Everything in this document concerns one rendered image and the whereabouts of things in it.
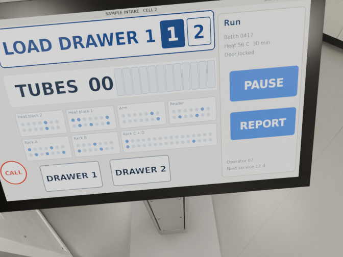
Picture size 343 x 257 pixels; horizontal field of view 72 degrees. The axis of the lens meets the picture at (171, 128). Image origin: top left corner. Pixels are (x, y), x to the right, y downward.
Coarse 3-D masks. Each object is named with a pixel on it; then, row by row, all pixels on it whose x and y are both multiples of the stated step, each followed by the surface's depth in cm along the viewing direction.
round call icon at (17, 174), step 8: (8, 160) 36; (16, 160) 36; (0, 168) 37; (8, 168) 37; (16, 168) 37; (24, 168) 37; (8, 176) 37; (16, 176) 37; (24, 176) 37; (8, 184) 37; (16, 184) 37; (24, 184) 38
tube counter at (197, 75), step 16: (144, 64) 33; (160, 64) 33; (176, 64) 33; (192, 64) 33; (208, 64) 33; (96, 80) 33; (112, 80) 33; (128, 80) 33; (144, 80) 33; (160, 80) 34; (176, 80) 34; (192, 80) 34; (208, 80) 34; (96, 96) 34; (112, 96) 34; (128, 96) 34
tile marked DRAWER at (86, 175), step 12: (48, 168) 37; (60, 168) 37; (72, 168) 37; (84, 168) 37; (96, 168) 37; (48, 180) 37; (60, 180) 37; (72, 180) 37; (84, 180) 38; (96, 180) 38
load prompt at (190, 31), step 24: (48, 24) 31; (72, 24) 31; (96, 24) 31; (120, 24) 31; (144, 24) 31; (168, 24) 32; (192, 24) 32; (0, 48) 32; (24, 48) 32; (48, 48) 32; (72, 48) 32; (96, 48) 32; (120, 48) 32; (144, 48) 32; (168, 48) 32; (192, 48) 32
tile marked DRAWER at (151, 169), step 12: (144, 156) 37; (156, 156) 37; (168, 156) 37; (120, 168) 37; (132, 168) 37; (144, 168) 37; (156, 168) 37; (168, 168) 37; (120, 180) 38; (132, 180) 38; (144, 180) 38; (156, 180) 38; (168, 180) 38
